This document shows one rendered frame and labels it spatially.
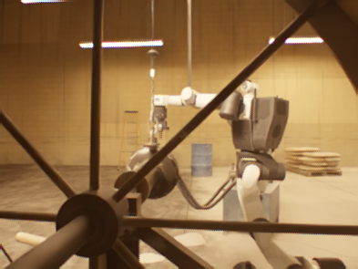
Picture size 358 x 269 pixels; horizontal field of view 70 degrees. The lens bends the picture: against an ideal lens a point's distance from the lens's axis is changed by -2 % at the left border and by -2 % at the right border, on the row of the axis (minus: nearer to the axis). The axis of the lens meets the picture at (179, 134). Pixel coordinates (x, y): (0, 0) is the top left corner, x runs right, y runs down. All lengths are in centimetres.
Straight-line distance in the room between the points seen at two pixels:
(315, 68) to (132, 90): 633
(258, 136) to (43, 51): 1010
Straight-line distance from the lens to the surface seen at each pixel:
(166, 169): 138
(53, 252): 50
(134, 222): 65
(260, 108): 151
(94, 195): 63
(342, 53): 74
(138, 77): 945
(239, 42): 964
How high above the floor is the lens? 113
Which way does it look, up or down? level
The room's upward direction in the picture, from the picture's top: straight up
